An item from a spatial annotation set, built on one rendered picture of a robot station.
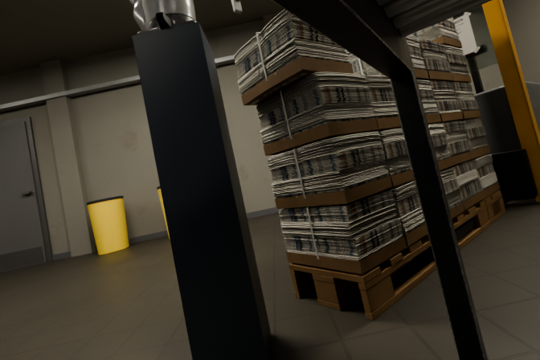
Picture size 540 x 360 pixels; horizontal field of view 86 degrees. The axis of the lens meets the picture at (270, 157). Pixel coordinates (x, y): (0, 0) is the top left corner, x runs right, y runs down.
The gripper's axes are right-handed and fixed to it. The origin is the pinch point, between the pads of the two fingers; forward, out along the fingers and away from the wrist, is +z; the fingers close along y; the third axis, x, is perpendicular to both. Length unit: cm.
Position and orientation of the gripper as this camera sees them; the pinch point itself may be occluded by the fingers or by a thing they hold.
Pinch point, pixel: (235, 2)
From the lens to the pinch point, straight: 122.4
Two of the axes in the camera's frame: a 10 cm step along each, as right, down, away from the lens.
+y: -5.9, 1.8, 7.9
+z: 2.1, 9.8, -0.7
